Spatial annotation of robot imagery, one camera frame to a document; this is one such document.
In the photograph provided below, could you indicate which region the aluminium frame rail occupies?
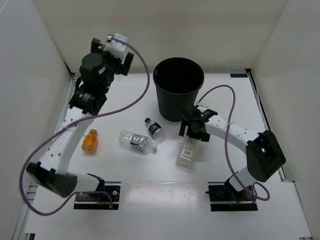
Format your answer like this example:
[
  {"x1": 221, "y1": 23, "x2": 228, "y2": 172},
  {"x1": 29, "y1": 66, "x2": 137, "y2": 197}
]
[
  {"x1": 12, "y1": 183, "x2": 38, "y2": 240},
  {"x1": 37, "y1": 73, "x2": 81, "y2": 181}
]

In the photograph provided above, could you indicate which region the aluminium frame rail left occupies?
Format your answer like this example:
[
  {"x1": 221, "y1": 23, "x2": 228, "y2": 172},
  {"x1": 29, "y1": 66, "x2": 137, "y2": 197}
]
[{"x1": 37, "y1": 73, "x2": 81, "y2": 181}]

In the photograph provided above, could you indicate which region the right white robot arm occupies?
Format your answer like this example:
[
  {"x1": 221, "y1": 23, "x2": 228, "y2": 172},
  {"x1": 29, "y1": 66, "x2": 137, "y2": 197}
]
[{"x1": 179, "y1": 105, "x2": 286, "y2": 200}]

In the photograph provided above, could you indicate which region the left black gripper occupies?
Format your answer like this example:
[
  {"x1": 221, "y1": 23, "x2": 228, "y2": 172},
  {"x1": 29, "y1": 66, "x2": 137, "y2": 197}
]
[{"x1": 92, "y1": 39, "x2": 134, "y2": 94}]

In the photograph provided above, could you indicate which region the small black label bottle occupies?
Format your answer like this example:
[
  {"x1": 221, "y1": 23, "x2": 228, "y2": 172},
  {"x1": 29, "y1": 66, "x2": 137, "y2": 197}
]
[{"x1": 144, "y1": 117, "x2": 165, "y2": 140}]

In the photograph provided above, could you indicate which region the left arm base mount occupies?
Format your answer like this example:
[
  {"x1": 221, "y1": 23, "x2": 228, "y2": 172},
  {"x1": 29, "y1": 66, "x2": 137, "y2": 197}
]
[{"x1": 73, "y1": 182, "x2": 121, "y2": 211}]

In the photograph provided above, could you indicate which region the aluminium frame rail front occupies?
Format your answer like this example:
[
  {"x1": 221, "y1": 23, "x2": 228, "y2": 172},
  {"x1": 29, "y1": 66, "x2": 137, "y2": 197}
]
[{"x1": 12, "y1": 183, "x2": 38, "y2": 240}]

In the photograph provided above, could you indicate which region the tall clear white-label bottle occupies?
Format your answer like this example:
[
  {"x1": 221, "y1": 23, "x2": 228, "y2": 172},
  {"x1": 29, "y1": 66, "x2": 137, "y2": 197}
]
[{"x1": 176, "y1": 135, "x2": 199, "y2": 169}]

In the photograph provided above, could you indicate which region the clear crushed water bottle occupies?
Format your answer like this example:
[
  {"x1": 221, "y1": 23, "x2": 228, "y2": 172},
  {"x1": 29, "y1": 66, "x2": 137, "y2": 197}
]
[{"x1": 118, "y1": 130, "x2": 158, "y2": 153}]

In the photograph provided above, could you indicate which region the black ribbed waste bin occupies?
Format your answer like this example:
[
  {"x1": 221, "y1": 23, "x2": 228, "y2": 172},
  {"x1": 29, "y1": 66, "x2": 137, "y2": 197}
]
[{"x1": 152, "y1": 57, "x2": 205, "y2": 122}]

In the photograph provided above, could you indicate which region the orange juice bottle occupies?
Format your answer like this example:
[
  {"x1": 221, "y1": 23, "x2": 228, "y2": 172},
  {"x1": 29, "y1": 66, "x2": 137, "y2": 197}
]
[{"x1": 81, "y1": 129, "x2": 98, "y2": 154}]

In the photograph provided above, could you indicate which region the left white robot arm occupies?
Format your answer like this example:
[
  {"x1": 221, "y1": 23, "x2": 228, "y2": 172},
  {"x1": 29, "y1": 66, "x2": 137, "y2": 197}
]
[{"x1": 21, "y1": 33, "x2": 134, "y2": 200}]

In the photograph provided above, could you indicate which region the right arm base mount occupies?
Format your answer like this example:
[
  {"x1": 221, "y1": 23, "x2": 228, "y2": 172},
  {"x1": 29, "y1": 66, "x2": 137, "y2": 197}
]
[{"x1": 205, "y1": 182, "x2": 258, "y2": 212}]

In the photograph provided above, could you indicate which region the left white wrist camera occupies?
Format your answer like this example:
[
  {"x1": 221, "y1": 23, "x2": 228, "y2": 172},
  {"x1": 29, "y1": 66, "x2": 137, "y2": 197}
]
[{"x1": 103, "y1": 33, "x2": 129, "y2": 60}]

